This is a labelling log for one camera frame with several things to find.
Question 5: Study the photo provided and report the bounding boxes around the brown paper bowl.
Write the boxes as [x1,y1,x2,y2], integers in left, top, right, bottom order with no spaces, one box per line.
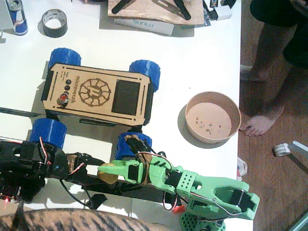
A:
[184,90,242,144]

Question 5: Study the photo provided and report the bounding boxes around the small black plastic piece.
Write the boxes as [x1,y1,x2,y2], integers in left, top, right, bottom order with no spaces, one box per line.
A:
[89,193,108,210]

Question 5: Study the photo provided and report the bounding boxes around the black clamp with red tip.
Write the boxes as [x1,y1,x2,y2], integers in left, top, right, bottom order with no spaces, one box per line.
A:
[154,150,185,214]

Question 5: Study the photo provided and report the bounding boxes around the tiger striped fabric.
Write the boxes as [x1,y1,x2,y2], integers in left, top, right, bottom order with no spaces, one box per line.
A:
[0,208,169,231]

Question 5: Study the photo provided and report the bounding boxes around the wooden rover with blue wheels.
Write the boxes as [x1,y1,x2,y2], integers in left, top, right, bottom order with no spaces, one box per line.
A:
[30,47,161,167]

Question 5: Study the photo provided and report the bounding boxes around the white red plastic bag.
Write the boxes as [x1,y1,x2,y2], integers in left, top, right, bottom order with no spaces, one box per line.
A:
[237,157,248,181]

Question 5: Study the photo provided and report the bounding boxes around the bare human leg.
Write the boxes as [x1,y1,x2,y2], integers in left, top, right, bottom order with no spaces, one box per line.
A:
[240,23,298,81]
[239,60,296,137]

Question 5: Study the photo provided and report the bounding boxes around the white filament box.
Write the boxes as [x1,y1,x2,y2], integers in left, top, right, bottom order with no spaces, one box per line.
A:
[113,18,175,37]

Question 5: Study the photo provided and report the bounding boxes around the white tape roll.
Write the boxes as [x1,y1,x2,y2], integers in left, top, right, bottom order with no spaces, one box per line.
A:
[272,143,291,157]

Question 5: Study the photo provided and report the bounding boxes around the brown wooden board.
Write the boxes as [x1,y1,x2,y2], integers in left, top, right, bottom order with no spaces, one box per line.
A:
[107,0,205,26]

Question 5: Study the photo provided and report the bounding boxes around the black stand leg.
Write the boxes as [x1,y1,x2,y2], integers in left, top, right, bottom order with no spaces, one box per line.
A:
[174,0,192,20]
[111,0,132,14]

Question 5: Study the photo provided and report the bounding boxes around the grey metal bar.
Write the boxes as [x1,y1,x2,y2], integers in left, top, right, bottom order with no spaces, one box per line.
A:
[287,141,308,176]

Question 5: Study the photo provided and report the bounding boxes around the blue silver energy drink can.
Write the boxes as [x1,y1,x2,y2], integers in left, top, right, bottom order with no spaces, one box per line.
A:
[6,0,29,36]

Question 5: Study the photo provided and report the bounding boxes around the small white box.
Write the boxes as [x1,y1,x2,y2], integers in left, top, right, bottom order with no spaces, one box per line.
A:
[214,6,233,22]

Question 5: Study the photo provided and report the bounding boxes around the black shorts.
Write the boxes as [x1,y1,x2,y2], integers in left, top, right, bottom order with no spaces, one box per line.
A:
[250,0,308,70]

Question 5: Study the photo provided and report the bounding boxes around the black cable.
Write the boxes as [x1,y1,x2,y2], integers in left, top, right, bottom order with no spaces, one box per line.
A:
[59,179,94,210]

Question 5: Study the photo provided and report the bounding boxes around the grey duct tape roll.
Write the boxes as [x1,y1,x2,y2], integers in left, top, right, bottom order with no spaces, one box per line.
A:
[41,9,68,39]

